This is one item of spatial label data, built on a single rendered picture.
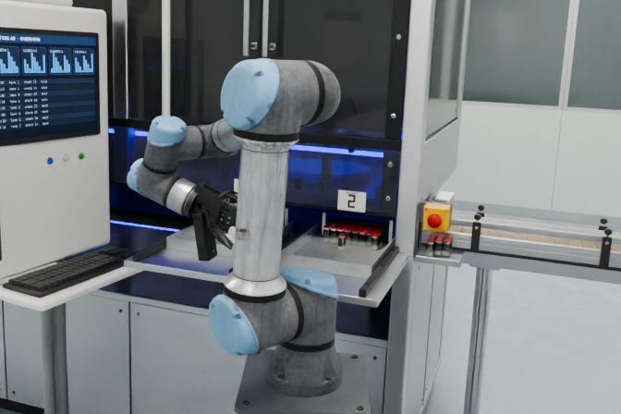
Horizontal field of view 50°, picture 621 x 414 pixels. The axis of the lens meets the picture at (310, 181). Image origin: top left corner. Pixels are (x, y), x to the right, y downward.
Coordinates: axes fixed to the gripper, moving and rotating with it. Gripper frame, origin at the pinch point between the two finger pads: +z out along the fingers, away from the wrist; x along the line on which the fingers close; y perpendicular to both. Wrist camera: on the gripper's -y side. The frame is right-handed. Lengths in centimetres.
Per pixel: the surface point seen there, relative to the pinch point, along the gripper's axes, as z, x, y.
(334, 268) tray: 11.3, 30.7, -13.3
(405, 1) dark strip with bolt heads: -3, 64, 53
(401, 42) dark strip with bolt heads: 0, 63, 43
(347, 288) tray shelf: 17.3, 21.2, -11.7
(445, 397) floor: 66, 133, -100
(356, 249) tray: 12, 53, -17
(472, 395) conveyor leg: 63, 66, -50
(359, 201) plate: 7, 58, -4
